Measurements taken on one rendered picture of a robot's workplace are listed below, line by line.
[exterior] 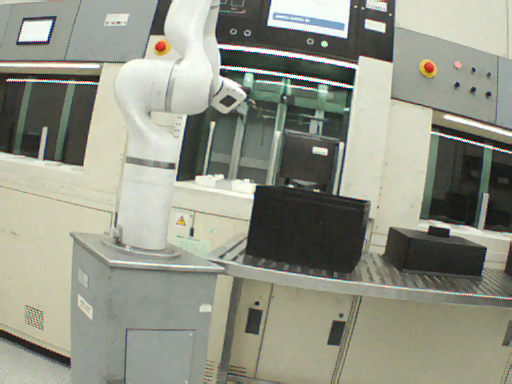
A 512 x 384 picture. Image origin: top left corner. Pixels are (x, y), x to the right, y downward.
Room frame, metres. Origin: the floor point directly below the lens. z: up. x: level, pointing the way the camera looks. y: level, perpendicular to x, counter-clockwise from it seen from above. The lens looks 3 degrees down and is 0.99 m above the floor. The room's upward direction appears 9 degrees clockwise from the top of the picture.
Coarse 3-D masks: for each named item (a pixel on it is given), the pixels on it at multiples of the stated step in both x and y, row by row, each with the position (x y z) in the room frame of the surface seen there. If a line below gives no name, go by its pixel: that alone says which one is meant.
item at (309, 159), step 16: (288, 144) 2.40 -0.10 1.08; (304, 144) 2.39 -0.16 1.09; (320, 144) 2.39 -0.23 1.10; (336, 144) 2.41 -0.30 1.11; (288, 160) 2.40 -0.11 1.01; (304, 160) 2.39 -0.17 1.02; (320, 160) 2.39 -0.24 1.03; (288, 176) 2.40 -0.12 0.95; (304, 176) 2.39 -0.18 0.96; (320, 176) 2.38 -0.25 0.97
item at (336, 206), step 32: (256, 192) 1.42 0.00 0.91; (288, 192) 1.40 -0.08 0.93; (320, 192) 1.65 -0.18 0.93; (256, 224) 1.42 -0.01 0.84; (288, 224) 1.39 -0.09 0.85; (320, 224) 1.37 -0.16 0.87; (352, 224) 1.36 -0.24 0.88; (256, 256) 1.41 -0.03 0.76; (288, 256) 1.39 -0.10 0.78; (320, 256) 1.37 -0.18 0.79; (352, 256) 1.35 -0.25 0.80
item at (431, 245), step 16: (400, 240) 1.55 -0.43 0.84; (416, 240) 1.45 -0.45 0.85; (432, 240) 1.45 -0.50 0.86; (448, 240) 1.50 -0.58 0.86; (464, 240) 1.59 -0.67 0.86; (384, 256) 1.70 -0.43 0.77; (400, 256) 1.51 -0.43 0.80; (416, 256) 1.45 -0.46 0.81; (432, 256) 1.45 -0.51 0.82; (448, 256) 1.45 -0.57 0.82; (464, 256) 1.45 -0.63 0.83; (480, 256) 1.45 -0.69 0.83; (416, 272) 1.45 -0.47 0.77; (432, 272) 1.45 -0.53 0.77; (448, 272) 1.45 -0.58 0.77; (464, 272) 1.45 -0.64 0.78; (480, 272) 1.45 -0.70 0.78
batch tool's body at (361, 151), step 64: (256, 0) 1.91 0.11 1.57; (384, 0) 1.85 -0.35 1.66; (256, 64) 2.40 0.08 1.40; (320, 64) 2.14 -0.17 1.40; (384, 64) 1.80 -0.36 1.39; (192, 128) 2.26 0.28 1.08; (384, 128) 1.80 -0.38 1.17; (192, 192) 1.92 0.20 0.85; (256, 320) 1.89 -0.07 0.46; (320, 320) 1.86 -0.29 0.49
